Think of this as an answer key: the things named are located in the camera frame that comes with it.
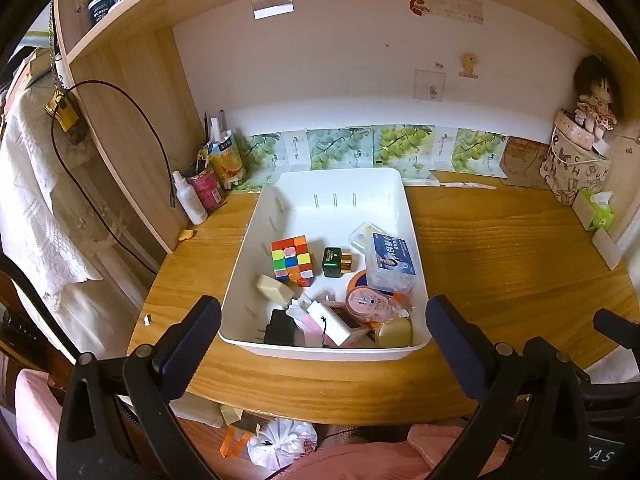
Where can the green tissue pack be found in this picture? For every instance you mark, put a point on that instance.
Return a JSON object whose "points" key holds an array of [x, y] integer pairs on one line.
{"points": [[600, 212]]}

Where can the white digital camera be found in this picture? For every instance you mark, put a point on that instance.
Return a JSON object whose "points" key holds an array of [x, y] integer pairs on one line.
{"points": [[332, 327]]}

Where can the white spray bottle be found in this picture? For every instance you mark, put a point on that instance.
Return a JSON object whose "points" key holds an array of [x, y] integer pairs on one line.
{"points": [[192, 205]]}

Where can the clear lidded plastic box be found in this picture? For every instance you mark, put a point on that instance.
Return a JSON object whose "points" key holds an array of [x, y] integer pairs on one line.
{"points": [[390, 260]]}

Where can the gold round compact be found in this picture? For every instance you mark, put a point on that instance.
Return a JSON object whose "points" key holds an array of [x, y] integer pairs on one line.
{"points": [[392, 332]]}

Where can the white plastic bin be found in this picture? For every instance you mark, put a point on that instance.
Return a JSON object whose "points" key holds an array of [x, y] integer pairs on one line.
{"points": [[325, 185]]}

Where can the orange juice carton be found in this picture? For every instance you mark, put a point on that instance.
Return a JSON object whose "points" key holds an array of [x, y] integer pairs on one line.
{"points": [[227, 160]]}

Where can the white plastic bag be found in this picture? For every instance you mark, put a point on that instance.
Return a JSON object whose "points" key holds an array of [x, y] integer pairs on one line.
{"points": [[280, 442]]}

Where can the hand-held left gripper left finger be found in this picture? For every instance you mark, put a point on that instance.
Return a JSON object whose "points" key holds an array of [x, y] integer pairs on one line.
{"points": [[192, 355]]}

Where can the white power adapter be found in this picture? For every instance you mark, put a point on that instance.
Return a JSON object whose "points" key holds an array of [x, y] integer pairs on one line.
{"points": [[601, 146]]}

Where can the paper note red sticker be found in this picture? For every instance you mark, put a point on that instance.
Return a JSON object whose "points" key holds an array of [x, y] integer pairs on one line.
{"points": [[445, 7]]}

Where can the grape print paper sheet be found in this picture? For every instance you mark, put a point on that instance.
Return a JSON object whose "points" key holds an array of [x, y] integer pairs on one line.
{"points": [[262, 147], [332, 145], [475, 145], [402, 142]]}

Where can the colourful puzzle cube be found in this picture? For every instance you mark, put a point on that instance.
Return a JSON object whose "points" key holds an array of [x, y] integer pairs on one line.
{"points": [[292, 260]]}

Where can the black charger plug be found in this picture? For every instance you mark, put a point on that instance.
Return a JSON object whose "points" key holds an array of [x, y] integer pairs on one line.
{"points": [[280, 330]]}

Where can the green perfume bottle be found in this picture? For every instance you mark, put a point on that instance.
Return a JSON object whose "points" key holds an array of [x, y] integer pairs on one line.
{"points": [[332, 262]]}

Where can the small yellow scrap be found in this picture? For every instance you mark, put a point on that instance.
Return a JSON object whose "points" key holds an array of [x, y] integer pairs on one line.
{"points": [[186, 234]]}

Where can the pink correction tape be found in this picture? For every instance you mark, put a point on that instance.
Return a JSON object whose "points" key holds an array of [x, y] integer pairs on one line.
{"points": [[370, 305]]}

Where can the beige plastic block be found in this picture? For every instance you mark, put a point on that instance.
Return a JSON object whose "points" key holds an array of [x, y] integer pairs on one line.
{"points": [[272, 287]]}

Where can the white lace cloth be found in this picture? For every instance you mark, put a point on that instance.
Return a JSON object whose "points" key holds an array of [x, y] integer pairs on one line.
{"points": [[40, 200]]}

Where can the yellow hanging charm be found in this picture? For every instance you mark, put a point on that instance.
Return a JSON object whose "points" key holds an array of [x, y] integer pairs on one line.
{"points": [[62, 110]]}

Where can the brown haired doll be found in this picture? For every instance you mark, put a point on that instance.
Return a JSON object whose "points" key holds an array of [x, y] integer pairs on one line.
{"points": [[595, 105]]}

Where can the yellow figure wall clip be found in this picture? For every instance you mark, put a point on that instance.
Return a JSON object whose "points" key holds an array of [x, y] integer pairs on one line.
{"points": [[468, 66]]}

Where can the letter print fabric bag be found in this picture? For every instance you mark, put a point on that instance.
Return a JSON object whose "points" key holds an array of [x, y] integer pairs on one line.
{"points": [[565, 170]]}

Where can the pink framed wall sticker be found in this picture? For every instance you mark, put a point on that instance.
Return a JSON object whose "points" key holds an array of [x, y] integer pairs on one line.
{"points": [[430, 85]]}

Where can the wooden desk hutch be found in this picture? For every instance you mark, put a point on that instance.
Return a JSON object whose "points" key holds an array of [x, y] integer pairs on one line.
{"points": [[130, 135]]}

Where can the red can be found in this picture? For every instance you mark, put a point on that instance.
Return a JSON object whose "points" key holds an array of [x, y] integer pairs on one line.
{"points": [[207, 187]]}

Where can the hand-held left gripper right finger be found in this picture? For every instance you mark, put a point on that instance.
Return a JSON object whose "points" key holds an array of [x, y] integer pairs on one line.
{"points": [[455, 355]]}

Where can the white rounded plastic gadget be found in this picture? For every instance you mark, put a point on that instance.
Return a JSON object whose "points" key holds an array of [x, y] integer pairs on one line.
{"points": [[300, 305]]}

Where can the white marker pen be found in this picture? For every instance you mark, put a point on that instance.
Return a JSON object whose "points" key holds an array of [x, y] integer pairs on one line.
{"points": [[217, 130]]}

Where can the white floral cloth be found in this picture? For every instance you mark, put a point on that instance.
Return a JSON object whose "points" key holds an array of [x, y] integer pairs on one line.
{"points": [[615, 360]]}

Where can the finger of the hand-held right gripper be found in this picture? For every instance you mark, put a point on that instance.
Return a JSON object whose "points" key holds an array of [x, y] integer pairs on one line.
{"points": [[617, 329], [540, 346]]}

